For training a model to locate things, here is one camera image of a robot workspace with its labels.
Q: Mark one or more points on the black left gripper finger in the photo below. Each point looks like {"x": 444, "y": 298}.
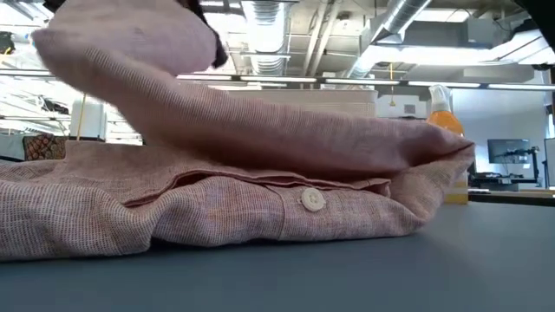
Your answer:
{"x": 214, "y": 39}

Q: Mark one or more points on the tan wooden desk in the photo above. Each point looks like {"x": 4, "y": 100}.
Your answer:
{"x": 511, "y": 197}

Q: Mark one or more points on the white plastic laundry bin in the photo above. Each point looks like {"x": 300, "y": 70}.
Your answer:
{"x": 329, "y": 102}

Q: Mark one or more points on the orange spray bottle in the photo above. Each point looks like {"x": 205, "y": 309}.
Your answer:
{"x": 446, "y": 119}

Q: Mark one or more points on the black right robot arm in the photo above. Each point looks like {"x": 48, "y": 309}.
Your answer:
{"x": 539, "y": 13}

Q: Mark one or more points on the black and white pillar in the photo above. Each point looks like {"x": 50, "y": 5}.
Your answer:
{"x": 91, "y": 121}

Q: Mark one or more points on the pink garment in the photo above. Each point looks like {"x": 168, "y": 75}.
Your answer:
{"x": 217, "y": 182}

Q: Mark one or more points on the silver ceiling air duct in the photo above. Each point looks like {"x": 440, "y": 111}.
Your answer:
{"x": 266, "y": 34}

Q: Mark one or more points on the long ceiling light bar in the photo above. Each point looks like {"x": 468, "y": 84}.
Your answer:
{"x": 347, "y": 81}

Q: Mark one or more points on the patterned red fabric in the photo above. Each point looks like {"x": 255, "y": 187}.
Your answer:
{"x": 45, "y": 147}

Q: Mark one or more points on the wall-side monitor on arm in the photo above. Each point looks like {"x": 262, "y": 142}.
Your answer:
{"x": 507, "y": 151}

